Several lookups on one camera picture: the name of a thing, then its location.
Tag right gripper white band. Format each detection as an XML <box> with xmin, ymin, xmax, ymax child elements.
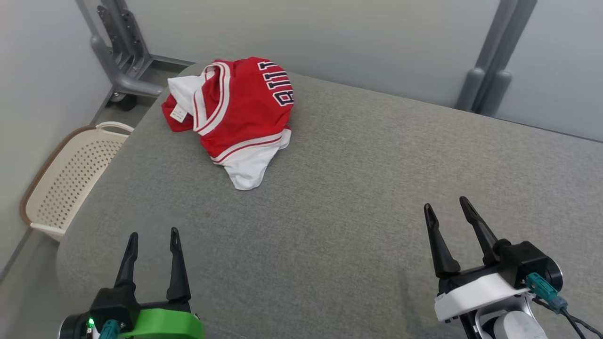
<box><xmin>424</xmin><ymin>196</ymin><xmax>534</xmax><ymax>339</ymax></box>

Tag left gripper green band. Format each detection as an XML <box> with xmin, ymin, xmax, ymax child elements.
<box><xmin>90</xmin><ymin>227</ymin><xmax>205</xmax><ymax>339</ymax></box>

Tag red and white shorts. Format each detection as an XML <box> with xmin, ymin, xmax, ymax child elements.
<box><xmin>211</xmin><ymin>129</ymin><xmax>293</xmax><ymax>191</ymax></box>

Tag red basketball jersey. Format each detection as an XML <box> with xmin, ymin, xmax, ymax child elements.
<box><xmin>162</xmin><ymin>56</ymin><xmax>295</xmax><ymax>163</ymax></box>

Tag cream perforated laundry basket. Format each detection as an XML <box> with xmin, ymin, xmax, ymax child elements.
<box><xmin>20</xmin><ymin>121</ymin><xmax>135</xmax><ymax>242</ymax></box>

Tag black caster wheel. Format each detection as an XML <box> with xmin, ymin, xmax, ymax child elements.
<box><xmin>109</xmin><ymin>92</ymin><xmax>138</xmax><ymax>112</ymax></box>

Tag left teal connector cable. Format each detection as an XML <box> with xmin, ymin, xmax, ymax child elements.
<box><xmin>99</xmin><ymin>320</ymin><xmax>121</xmax><ymax>339</ymax></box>

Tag teal connector cable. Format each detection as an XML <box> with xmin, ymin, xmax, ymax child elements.
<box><xmin>525</xmin><ymin>272</ymin><xmax>603</xmax><ymax>339</ymax></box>
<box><xmin>99</xmin><ymin>320</ymin><xmax>121</xmax><ymax>339</ymax></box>

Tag right teal connector cable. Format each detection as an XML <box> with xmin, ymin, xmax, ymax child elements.
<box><xmin>525</xmin><ymin>272</ymin><xmax>603</xmax><ymax>339</ymax></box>

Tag grey double metal post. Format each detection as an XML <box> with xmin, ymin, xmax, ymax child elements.
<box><xmin>455</xmin><ymin>0</ymin><xmax>538</xmax><ymax>116</ymax></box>

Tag grey metal bracket frame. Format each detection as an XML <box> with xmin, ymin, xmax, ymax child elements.
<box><xmin>75</xmin><ymin>0</ymin><xmax>196</xmax><ymax>97</ymax></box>

